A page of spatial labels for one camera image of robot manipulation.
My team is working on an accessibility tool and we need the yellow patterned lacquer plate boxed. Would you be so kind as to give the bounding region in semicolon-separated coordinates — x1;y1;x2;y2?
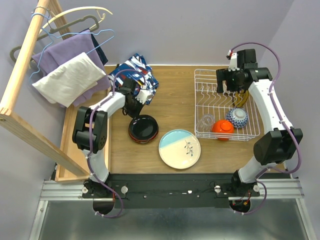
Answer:
233;90;250;108

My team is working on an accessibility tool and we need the black lacquer plate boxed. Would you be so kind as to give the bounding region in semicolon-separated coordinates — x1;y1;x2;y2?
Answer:
128;114;159;144

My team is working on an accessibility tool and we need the white wire dish rack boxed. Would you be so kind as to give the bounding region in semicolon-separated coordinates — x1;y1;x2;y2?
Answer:
194;69;263;141

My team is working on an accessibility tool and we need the red patterned bowl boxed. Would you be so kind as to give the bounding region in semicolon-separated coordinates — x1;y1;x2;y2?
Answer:
225;108;249;129

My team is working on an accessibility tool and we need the orange bowl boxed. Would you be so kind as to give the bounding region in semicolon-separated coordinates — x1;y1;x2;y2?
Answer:
211;119;234;141

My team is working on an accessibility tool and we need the clear drinking glass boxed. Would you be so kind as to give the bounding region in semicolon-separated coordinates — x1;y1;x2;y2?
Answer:
195;114;215;133

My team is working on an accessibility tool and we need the metal cup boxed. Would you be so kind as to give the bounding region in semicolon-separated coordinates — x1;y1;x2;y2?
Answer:
223;81;234;96

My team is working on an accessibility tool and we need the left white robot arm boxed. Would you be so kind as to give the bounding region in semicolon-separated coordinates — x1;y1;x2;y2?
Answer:
72;78;153;184

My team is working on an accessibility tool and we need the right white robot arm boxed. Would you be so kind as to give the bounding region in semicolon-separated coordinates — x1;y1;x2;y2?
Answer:
216;49;303;196

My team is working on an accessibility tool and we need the wooden clothes rack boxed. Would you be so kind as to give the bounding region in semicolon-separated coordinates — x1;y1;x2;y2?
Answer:
0;0;89;177

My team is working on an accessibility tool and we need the blue patterned cloth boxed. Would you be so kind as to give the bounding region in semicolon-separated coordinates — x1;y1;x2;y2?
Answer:
107;53;159;105

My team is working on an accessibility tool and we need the dark navy cloth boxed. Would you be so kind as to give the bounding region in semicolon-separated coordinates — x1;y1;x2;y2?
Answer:
91;34;109;65

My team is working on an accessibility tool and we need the blue and cream plate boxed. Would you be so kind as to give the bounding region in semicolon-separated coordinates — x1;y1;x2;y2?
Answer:
158;129;201;170

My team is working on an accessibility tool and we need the white folded cloth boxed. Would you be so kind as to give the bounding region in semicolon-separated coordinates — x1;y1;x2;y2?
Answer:
32;52;110;108

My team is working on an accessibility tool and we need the purple cloth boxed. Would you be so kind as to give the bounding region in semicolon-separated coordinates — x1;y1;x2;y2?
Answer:
31;29;112;108

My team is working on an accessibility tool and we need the grey plastic hanger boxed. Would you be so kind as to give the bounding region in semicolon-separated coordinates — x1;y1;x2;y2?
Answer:
9;14;100;63

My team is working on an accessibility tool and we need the cream plastic hanger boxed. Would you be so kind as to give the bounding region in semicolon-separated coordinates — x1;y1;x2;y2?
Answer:
38;3;114;39

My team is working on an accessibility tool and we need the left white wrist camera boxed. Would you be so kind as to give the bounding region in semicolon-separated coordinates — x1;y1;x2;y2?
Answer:
135;89;154;105

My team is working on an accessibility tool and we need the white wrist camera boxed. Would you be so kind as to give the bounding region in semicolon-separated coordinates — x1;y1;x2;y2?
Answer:
135;89;154;105
226;50;239;72

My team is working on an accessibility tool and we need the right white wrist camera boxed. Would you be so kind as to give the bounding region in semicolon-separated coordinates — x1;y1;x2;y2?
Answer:
226;50;239;72

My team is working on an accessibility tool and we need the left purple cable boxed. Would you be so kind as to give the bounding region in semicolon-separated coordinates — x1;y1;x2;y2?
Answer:
86;69;147;219

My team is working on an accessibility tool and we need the black mounting base plate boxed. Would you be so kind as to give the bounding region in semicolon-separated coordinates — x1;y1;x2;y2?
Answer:
82;173;260;209

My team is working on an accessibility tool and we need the light blue wire hanger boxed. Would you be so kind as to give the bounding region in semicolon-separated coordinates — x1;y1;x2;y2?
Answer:
28;13;116;85

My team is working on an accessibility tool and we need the aluminium rail frame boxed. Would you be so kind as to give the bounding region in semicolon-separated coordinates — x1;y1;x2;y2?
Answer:
29;178;317;240

